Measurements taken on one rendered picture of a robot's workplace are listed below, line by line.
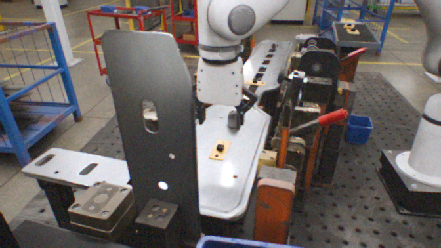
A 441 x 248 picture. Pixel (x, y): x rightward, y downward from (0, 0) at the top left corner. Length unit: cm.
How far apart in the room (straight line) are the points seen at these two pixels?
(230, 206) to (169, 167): 19
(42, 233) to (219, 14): 45
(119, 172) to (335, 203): 71
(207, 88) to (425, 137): 72
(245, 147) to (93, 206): 38
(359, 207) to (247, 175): 53
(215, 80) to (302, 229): 56
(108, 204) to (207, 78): 31
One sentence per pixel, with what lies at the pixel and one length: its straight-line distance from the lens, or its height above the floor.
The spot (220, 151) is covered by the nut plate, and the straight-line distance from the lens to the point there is 71.
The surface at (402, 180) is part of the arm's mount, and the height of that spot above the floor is 80.
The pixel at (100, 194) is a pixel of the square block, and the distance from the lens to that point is 55.
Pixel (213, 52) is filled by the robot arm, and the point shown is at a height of 126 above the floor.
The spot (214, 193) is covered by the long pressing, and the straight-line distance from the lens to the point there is 60.
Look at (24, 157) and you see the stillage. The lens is 266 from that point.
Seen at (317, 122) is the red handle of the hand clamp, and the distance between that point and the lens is 63.
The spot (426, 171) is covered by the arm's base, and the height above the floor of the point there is 83.
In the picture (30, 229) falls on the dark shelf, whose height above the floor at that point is 103.
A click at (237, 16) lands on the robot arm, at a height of 133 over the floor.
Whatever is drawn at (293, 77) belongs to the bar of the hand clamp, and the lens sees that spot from 58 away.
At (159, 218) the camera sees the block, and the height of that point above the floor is 107.
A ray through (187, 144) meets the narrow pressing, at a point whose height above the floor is 119.
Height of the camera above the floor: 141
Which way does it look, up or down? 30 degrees down
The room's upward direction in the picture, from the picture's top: straight up
